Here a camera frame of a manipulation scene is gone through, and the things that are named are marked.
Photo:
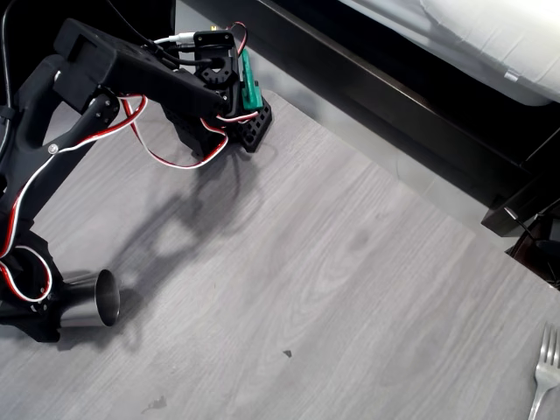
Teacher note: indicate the shiny steel cup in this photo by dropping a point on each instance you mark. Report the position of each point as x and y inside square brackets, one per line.
[94, 302]

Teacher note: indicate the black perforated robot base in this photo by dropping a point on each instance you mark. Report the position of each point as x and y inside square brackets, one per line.
[256, 127]

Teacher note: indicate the green circuit board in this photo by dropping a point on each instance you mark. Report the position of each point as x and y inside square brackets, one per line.
[250, 85]

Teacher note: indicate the dark wooden bed frame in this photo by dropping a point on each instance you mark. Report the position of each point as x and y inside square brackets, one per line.
[415, 109]

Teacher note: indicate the white mattress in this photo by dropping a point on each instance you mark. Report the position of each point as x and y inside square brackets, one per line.
[472, 35]

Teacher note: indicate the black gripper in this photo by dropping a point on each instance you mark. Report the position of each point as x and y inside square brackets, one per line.
[37, 312]

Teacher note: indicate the silver fork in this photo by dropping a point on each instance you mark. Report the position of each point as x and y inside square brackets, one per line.
[544, 372]

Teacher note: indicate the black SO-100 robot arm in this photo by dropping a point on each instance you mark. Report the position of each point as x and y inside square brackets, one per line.
[109, 74]

